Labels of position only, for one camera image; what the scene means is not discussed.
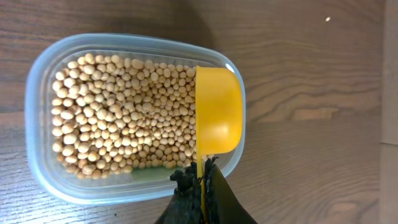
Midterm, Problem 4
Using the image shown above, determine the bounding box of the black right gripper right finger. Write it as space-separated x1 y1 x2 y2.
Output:
205 157 257 224

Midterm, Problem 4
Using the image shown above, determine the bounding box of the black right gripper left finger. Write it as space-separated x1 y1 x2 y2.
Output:
155 162 202 224

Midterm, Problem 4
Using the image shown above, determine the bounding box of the cardboard side panel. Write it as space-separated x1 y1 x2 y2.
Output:
380 0 397 223

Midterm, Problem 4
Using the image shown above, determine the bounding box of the yellow measuring scoop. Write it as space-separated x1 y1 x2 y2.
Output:
195 67 246 223

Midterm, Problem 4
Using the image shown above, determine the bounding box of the pile of soybeans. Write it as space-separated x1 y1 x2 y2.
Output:
50 53 197 179

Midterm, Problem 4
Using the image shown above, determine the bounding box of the clear plastic container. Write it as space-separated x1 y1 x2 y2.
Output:
25 34 246 205

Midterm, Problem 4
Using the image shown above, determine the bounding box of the green tape strip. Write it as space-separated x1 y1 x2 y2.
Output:
131 167 182 182

